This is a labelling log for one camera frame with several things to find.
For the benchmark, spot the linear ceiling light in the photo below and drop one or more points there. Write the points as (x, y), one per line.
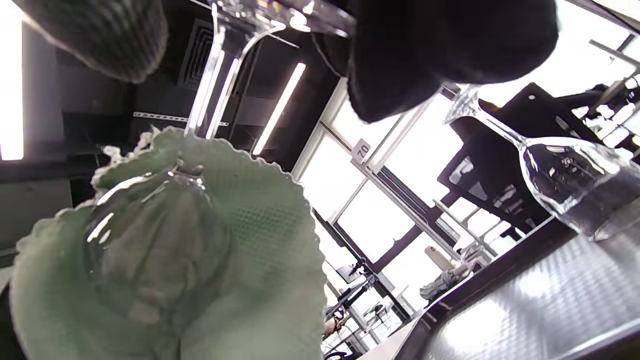
(280, 107)

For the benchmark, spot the bright ceiling light panel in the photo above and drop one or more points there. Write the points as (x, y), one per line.
(10, 100)

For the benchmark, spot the cream cylindrical bottle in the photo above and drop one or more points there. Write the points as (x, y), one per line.
(437, 256)

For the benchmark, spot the green fish scale cleaning cloth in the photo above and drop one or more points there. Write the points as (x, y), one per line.
(270, 250)

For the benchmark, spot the clear wine glass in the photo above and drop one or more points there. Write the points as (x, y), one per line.
(202, 100)
(575, 185)

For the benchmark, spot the person's right hand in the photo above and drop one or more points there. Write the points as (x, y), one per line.
(450, 40)

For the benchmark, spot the ceiling air vent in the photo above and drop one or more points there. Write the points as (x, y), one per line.
(192, 50)

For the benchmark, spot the white window tag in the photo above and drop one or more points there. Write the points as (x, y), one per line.
(361, 149)

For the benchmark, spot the black plastic tray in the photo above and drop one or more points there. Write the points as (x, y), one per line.
(525, 310)

